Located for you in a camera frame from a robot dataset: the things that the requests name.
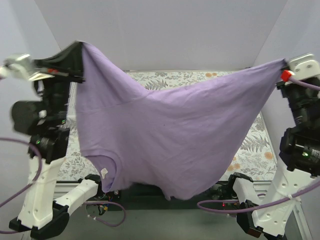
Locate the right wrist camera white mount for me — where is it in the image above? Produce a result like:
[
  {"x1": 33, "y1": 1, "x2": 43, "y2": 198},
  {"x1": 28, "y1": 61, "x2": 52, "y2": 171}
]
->
[{"x1": 281, "y1": 53, "x2": 320, "y2": 82}]

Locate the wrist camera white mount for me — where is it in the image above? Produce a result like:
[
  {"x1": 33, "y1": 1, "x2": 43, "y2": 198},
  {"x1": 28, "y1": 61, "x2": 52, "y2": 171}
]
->
[
  {"x1": 0, "y1": 53, "x2": 54, "y2": 82},
  {"x1": 281, "y1": 53, "x2": 320, "y2": 82}
]

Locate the aluminium frame rail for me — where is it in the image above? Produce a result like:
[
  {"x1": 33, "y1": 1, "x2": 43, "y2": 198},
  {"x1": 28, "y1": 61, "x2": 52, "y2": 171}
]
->
[{"x1": 53, "y1": 181, "x2": 313, "y2": 240}]

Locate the floral table cloth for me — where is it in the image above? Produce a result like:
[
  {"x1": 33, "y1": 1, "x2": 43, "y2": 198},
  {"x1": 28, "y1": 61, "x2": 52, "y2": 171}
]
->
[{"x1": 58, "y1": 71, "x2": 277, "y2": 181}]

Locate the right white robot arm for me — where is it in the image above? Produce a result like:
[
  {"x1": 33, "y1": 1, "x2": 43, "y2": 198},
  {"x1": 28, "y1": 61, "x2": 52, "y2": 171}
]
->
[{"x1": 226, "y1": 82, "x2": 320, "y2": 240}]

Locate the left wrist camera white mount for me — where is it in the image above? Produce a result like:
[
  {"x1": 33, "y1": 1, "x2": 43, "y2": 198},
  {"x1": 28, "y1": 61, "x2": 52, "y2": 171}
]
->
[{"x1": 0, "y1": 53, "x2": 54, "y2": 82}]

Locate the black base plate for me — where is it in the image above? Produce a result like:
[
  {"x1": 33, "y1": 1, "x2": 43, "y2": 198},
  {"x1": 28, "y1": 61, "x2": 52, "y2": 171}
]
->
[{"x1": 89, "y1": 181, "x2": 237, "y2": 210}]

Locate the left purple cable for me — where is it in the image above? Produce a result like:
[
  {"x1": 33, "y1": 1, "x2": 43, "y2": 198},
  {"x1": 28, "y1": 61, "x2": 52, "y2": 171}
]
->
[{"x1": 0, "y1": 137, "x2": 127, "y2": 235}]

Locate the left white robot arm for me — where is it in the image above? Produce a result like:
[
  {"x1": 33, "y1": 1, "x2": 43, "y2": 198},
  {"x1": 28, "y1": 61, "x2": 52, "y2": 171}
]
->
[{"x1": 3, "y1": 41, "x2": 107, "y2": 240}]

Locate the purple t shirt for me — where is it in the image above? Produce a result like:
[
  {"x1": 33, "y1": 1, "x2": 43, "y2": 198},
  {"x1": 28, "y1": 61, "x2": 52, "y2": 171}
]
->
[{"x1": 75, "y1": 43, "x2": 286, "y2": 200}]

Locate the white plastic basket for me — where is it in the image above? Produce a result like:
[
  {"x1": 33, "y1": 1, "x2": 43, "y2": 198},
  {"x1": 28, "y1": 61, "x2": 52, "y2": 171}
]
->
[{"x1": 67, "y1": 82, "x2": 77, "y2": 118}]

